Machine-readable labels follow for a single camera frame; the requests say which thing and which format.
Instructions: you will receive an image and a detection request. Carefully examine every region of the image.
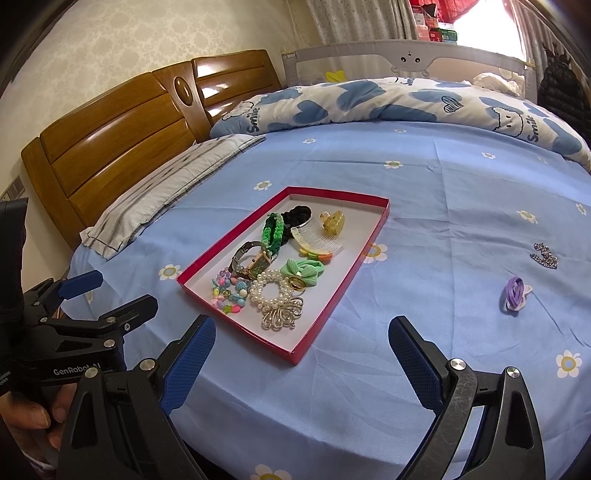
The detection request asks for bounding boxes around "person's left hand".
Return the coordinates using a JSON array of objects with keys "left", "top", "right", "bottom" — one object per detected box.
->
[{"left": 0, "top": 383, "right": 78, "bottom": 450}]

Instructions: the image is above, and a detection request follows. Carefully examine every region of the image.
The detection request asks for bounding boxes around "striped pillow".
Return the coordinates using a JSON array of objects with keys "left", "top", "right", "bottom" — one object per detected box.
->
[{"left": 78, "top": 134, "right": 267, "bottom": 259}]

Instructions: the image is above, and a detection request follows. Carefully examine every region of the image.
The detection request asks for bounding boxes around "stack of small boxes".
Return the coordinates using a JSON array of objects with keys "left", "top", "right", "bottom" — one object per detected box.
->
[{"left": 409, "top": 0, "right": 458, "bottom": 44}]

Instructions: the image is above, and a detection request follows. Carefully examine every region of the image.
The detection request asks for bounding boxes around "grey bed guard rail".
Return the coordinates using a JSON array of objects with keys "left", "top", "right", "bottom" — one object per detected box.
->
[{"left": 281, "top": 45, "right": 539, "bottom": 100}]

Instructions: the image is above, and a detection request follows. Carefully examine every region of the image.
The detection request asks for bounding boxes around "gold filigree brooch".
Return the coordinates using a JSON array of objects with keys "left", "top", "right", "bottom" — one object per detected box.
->
[{"left": 261, "top": 298, "right": 305, "bottom": 332}]

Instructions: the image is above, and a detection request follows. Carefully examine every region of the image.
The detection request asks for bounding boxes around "white pearl bracelet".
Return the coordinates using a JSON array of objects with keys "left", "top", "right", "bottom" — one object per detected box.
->
[{"left": 249, "top": 270, "right": 291, "bottom": 312}]

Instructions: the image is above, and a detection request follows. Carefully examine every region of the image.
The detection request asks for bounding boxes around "colourful bead bracelet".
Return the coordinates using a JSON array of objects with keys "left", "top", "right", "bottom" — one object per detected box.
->
[{"left": 211, "top": 286, "right": 252, "bottom": 315}]

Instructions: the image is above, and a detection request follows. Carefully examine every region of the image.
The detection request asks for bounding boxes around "black scrunchie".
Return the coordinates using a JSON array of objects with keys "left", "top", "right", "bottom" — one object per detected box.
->
[{"left": 281, "top": 206, "right": 315, "bottom": 230}]

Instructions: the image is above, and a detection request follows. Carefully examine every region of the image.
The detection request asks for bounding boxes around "purple hair tie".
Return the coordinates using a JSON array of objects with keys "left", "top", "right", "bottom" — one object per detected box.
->
[{"left": 500, "top": 276, "right": 535, "bottom": 313}]

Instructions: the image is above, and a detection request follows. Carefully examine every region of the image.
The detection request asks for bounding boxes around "rhinestone hair clip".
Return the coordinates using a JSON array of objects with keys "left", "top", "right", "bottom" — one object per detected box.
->
[{"left": 530, "top": 242, "right": 559, "bottom": 270}]

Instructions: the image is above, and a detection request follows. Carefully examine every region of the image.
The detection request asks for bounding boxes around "wall switch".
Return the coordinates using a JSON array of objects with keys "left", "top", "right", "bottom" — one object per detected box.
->
[{"left": 0, "top": 178, "right": 26, "bottom": 200}]

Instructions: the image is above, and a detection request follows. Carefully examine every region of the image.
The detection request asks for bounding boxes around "blue flowered bed sheet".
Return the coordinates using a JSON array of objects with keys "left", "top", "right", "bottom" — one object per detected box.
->
[{"left": 67, "top": 121, "right": 591, "bottom": 480}]

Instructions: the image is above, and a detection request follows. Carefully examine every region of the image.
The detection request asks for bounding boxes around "red shallow cardboard box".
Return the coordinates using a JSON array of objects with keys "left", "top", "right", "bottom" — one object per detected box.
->
[{"left": 177, "top": 186, "right": 391, "bottom": 367}]

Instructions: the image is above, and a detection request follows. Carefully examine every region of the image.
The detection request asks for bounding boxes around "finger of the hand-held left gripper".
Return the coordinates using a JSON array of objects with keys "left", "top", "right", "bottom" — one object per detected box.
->
[
  {"left": 23, "top": 270, "right": 105, "bottom": 321},
  {"left": 46, "top": 294, "right": 160, "bottom": 342}
]

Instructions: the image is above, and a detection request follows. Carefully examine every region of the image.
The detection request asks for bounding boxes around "yellow hair claw clip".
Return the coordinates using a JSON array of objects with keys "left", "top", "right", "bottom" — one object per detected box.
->
[{"left": 321, "top": 210, "right": 347, "bottom": 234}]

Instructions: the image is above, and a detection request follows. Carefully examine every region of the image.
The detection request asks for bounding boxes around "green faced wristwatch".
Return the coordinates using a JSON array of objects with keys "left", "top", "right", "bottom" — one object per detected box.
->
[{"left": 228, "top": 240, "right": 278, "bottom": 280}]

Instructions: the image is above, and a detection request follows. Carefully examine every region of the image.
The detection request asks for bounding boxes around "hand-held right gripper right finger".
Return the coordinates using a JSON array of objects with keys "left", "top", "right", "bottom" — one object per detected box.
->
[{"left": 388, "top": 315, "right": 548, "bottom": 480}]

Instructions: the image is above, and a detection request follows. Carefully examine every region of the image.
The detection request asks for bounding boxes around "cream fluffy blanket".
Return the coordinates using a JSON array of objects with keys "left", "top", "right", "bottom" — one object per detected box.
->
[{"left": 471, "top": 71, "right": 527, "bottom": 95}]

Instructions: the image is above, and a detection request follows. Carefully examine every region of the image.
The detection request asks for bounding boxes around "patterned curtain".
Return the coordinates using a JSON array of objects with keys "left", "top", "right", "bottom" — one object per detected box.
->
[
  {"left": 305, "top": 0, "right": 419, "bottom": 47},
  {"left": 508, "top": 0, "right": 555, "bottom": 61}
]

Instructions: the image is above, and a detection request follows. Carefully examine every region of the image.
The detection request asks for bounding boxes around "black jacket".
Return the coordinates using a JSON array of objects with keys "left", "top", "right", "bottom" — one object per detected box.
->
[{"left": 538, "top": 41, "right": 578, "bottom": 121}]

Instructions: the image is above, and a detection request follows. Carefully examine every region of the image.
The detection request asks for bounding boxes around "green bow hair tie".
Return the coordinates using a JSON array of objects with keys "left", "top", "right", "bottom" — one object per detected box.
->
[{"left": 279, "top": 258, "right": 325, "bottom": 288}]

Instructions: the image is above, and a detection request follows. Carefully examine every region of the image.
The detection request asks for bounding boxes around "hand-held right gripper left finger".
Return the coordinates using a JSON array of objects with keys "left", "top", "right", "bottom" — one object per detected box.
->
[{"left": 55, "top": 314, "right": 218, "bottom": 480}]

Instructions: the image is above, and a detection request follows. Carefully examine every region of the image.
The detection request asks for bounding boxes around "green braided bracelet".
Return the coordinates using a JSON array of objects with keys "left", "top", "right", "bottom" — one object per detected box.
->
[{"left": 261, "top": 212, "right": 289, "bottom": 257}]

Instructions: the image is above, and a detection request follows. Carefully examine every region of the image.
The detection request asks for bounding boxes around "clear hair comb with flowers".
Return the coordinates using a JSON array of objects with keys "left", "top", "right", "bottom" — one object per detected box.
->
[{"left": 290, "top": 217, "right": 346, "bottom": 264}]

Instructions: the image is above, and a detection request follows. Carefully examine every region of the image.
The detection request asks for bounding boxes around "wooden headboard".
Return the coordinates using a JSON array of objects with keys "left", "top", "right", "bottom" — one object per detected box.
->
[{"left": 21, "top": 48, "right": 282, "bottom": 252}]

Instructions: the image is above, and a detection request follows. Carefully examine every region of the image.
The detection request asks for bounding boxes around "blue heart print quilt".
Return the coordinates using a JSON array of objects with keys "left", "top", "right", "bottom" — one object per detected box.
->
[{"left": 210, "top": 78, "right": 591, "bottom": 174}]

